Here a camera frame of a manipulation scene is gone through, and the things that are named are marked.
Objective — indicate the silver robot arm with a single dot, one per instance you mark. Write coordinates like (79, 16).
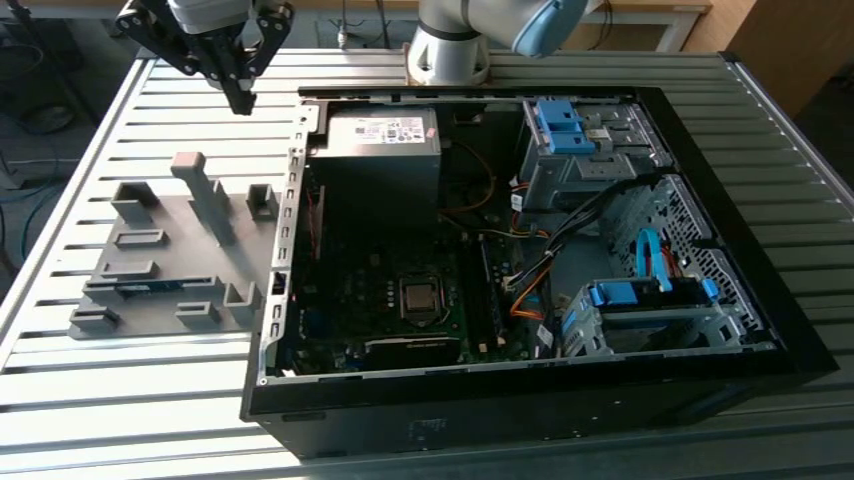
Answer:
(444, 50)

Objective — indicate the grey parts rack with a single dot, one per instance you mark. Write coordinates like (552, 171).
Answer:
(187, 240)

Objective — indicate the wooden desk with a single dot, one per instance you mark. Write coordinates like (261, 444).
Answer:
(668, 7)

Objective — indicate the silver CPU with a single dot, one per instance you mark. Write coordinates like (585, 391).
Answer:
(420, 298)

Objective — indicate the wooden cabinet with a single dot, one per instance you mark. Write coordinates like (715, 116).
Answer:
(795, 45)

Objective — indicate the silver drive cage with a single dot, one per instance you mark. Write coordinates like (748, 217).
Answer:
(668, 320)
(568, 180)

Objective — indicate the grey power supply unit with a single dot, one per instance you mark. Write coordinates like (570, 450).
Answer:
(374, 180)

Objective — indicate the green motherboard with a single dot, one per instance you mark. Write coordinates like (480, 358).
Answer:
(354, 310)

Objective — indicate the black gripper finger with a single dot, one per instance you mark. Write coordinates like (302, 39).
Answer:
(167, 47)
(270, 35)

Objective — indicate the black graphics card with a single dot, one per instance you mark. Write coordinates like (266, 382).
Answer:
(414, 352)

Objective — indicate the black RAM slot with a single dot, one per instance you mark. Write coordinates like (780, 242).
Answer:
(473, 300)

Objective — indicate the black wheeled stand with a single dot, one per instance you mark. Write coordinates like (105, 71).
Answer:
(47, 117)

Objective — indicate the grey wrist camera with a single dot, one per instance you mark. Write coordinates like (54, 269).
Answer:
(208, 15)

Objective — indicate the black PC case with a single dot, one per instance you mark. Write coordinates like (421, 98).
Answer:
(468, 405)

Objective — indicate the blue disk carrier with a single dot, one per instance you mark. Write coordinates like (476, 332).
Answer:
(621, 294)
(564, 130)

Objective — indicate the blue RAM stick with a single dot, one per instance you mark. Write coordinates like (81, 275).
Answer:
(150, 288)

